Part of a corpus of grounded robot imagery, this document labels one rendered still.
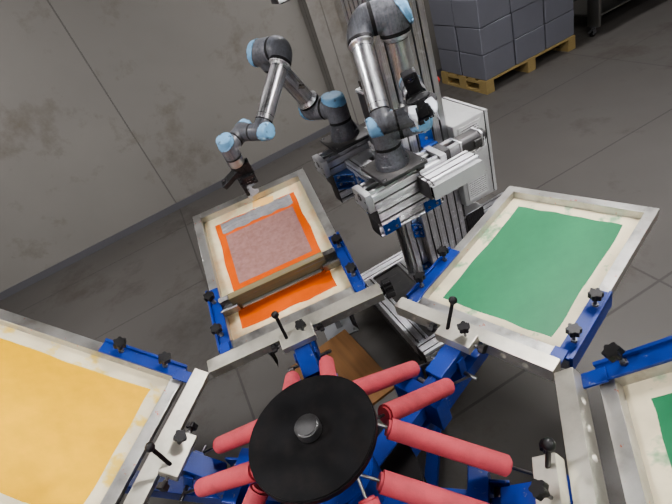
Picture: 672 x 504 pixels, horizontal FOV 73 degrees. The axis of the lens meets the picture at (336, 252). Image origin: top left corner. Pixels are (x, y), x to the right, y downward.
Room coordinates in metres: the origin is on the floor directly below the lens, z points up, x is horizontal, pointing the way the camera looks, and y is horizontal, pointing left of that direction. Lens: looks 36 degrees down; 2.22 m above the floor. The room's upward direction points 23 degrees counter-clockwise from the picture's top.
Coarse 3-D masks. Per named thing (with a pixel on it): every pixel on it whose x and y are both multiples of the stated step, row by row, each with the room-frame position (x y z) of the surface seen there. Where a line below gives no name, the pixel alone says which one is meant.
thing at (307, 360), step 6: (300, 348) 1.14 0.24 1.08; (306, 348) 1.13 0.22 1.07; (312, 348) 1.15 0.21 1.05; (300, 354) 1.12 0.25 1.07; (306, 354) 1.11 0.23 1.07; (312, 354) 1.10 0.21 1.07; (300, 360) 1.10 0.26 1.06; (306, 360) 1.09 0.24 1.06; (312, 360) 1.08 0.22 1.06; (300, 366) 1.08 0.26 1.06; (306, 366) 1.07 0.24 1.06; (312, 366) 1.06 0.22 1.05; (318, 366) 1.06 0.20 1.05; (306, 372) 1.05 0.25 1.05; (312, 372) 1.04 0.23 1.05; (318, 372) 1.04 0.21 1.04
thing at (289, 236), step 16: (288, 208) 1.90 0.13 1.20; (272, 224) 1.84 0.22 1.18; (288, 224) 1.80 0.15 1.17; (304, 224) 1.77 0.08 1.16; (272, 240) 1.75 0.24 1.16; (288, 240) 1.71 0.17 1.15; (304, 240) 1.68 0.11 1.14; (272, 256) 1.66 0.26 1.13; (288, 256) 1.63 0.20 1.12; (304, 256) 1.60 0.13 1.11; (288, 288) 1.48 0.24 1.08; (304, 288) 1.45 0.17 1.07; (320, 288) 1.42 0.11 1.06
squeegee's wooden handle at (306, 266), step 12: (300, 264) 1.46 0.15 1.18; (312, 264) 1.46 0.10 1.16; (276, 276) 1.45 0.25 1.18; (288, 276) 1.45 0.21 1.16; (300, 276) 1.46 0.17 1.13; (240, 288) 1.46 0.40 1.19; (252, 288) 1.44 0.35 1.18; (264, 288) 1.45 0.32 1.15; (276, 288) 1.46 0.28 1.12; (240, 300) 1.44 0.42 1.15
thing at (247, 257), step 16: (256, 224) 1.88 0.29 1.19; (224, 240) 1.86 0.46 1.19; (240, 240) 1.82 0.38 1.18; (256, 240) 1.78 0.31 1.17; (224, 256) 1.77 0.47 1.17; (240, 256) 1.73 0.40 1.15; (256, 256) 1.70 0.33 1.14; (240, 272) 1.65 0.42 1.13; (256, 272) 1.62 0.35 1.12; (272, 272) 1.58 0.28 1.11; (256, 304) 1.46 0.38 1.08; (272, 304) 1.44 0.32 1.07; (288, 304) 1.41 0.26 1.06; (240, 320) 1.42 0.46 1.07; (256, 320) 1.39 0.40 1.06
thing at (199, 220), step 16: (288, 176) 2.05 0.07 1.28; (304, 176) 2.01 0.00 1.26; (272, 192) 2.03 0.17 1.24; (224, 208) 2.01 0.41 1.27; (320, 208) 1.78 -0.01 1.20; (208, 256) 1.76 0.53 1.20; (208, 272) 1.68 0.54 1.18; (352, 288) 1.33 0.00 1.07; (320, 304) 1.32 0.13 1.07; (288, 320) 1.31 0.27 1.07; (256, 336) 1.30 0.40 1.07
